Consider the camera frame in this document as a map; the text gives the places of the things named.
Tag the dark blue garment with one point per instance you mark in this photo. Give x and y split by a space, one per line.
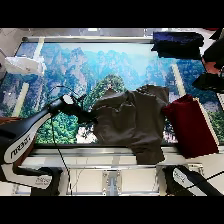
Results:
176 45

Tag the rust orange garment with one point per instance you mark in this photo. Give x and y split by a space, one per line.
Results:
210 67

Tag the silver frame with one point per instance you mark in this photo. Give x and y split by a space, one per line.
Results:
113 151

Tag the dark red garment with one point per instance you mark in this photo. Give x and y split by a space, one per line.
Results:
193 126

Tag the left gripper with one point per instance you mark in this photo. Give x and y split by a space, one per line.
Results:
85 116

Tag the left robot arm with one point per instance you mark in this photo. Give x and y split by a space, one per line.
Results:
20 140

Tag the black garment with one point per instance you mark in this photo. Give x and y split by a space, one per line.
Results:
215 50
210 82

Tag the grey-brown T-shirt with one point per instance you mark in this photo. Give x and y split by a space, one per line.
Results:
133 120

